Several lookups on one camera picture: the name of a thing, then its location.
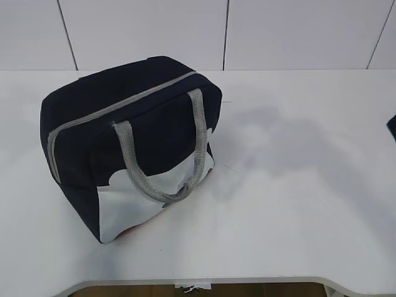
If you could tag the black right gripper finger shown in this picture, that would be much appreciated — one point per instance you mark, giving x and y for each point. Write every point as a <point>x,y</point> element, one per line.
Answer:
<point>391,125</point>

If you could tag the navy blue lunch bag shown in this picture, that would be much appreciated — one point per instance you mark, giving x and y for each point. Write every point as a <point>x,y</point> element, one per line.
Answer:
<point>125,143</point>

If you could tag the white tape label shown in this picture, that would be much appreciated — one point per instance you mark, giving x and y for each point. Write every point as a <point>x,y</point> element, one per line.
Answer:
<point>190,285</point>

